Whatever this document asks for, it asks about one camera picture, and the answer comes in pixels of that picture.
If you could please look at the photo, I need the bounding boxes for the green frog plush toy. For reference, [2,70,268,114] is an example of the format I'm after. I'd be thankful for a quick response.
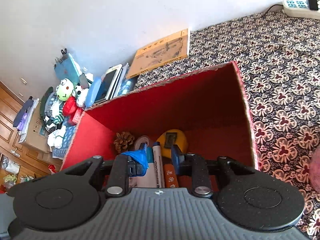
[40,79,74,133]

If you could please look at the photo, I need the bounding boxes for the yellow paperback book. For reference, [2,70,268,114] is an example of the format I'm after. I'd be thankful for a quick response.
[126,29,190,79]

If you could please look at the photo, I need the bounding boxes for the patterned floral table cloth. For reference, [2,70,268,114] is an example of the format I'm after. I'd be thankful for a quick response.
[136,11,319,239]

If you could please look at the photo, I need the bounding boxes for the yellow round toy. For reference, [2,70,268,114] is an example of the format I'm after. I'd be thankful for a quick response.
[157,129,188,158]

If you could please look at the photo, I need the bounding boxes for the white power strip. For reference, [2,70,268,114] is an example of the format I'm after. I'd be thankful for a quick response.
[283,0,320,20]

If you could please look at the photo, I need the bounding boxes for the brown cardboard box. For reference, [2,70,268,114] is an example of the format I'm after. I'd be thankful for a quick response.
[19,104,50,153]

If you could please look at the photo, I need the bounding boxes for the red cardboard storage box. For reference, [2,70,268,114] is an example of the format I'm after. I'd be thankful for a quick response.
[60,62,258,184]

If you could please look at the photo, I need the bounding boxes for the clear packing tape roll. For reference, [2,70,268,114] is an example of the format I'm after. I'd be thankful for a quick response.
[134,135,152,152]

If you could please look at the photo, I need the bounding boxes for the white panda plush toy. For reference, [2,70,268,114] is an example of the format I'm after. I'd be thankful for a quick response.
[73,83,89,108]

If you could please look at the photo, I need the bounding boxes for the white tablet device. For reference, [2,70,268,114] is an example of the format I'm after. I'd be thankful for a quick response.
[95,64,122,103]

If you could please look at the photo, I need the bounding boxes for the blue glasses case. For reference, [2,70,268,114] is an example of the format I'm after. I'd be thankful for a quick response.
[85,77,101,108]

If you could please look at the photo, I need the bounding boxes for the brown pine cone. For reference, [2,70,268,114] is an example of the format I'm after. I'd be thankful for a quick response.
[114,132,135,154]

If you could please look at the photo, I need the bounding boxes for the whiteboard marker pen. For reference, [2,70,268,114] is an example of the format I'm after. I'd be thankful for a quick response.
[152,141,165,188]

